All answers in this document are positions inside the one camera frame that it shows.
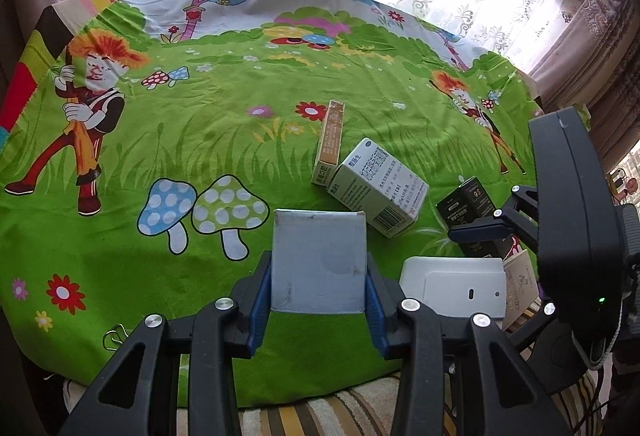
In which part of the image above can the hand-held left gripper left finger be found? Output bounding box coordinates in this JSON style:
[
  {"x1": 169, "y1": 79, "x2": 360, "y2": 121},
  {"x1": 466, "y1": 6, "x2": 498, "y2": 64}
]
[{"x1": 57, "y1": 250, "x2": 273, "y2": 436}]

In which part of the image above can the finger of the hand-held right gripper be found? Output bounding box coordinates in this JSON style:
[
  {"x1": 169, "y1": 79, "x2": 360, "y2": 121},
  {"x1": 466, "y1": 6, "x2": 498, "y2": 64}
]
[
  {"x1": 507, "y1": 301, "x2": 558, "y2": 352},
  {"x1": 448, "y1": 185, "x2": 541, "y2": 259}
]

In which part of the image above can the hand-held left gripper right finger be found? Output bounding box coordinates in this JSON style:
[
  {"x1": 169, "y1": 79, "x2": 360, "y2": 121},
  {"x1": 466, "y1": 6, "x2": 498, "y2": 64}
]
[{"x1": 365, "y1": 252, "x2": 573, "y2": 436}]

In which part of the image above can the grey white cardboard box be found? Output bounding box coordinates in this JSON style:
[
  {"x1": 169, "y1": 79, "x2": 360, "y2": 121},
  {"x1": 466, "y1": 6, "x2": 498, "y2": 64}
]
[{"x1": 271, "y1": 209, "x2": 369, "y2": 315}]

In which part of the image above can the black box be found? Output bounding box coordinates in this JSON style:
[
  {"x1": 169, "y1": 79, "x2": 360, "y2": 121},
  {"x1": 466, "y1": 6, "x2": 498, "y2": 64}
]
[{"x1": 436, "y1": 177, "x2": 516, "y2": 259}]

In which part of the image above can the cream patterned box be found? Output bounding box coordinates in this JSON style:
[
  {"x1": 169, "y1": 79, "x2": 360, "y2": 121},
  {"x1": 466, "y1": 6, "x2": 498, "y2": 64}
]
[{"x1": 502, "y1": 250, "x2": 540, "y2": 331}]

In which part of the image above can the white plastic container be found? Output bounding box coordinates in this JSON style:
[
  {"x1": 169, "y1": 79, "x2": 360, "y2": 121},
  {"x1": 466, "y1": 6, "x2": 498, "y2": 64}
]
[{"x1": 400, "y1": 256, "x2": 508, "y2": 323}]

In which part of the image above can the green white medicine box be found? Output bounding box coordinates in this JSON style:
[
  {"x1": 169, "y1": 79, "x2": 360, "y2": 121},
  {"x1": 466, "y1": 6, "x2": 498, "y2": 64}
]
[{"x1": 327, "y1": 137, "x2": 431, "y2": 238}]

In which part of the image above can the striped beige sofa cushion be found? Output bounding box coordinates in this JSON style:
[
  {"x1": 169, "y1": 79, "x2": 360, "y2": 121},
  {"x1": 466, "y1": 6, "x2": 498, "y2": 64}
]
[{"x1": 62, "y1": 356, "x2": 606, "y2": 436}]

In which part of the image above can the green cartoon printed blanket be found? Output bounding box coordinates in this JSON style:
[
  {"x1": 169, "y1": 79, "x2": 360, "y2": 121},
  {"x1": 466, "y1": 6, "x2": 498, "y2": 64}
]
[{"x1": 0, "y1": 0, "x2": 546, "y2": 409}]

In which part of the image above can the metal binder clip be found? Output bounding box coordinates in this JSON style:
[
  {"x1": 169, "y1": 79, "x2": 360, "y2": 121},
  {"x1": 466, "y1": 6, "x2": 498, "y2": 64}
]
[{"x1": 102, "y1": 325, "x2": 132, "y2": 350}]

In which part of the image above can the orange white medicine box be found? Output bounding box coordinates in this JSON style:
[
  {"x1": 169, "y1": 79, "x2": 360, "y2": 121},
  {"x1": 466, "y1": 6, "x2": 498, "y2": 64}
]
[{"x1": 311, "y1": 100, "x2": 347, "y2": 188}]

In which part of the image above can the beige patterned curtain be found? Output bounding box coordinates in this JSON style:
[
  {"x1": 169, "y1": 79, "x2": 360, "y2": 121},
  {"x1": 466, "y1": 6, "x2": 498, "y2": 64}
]
[{"x1": 525, "y1": 0, "x2": 640, "y2": 167}]

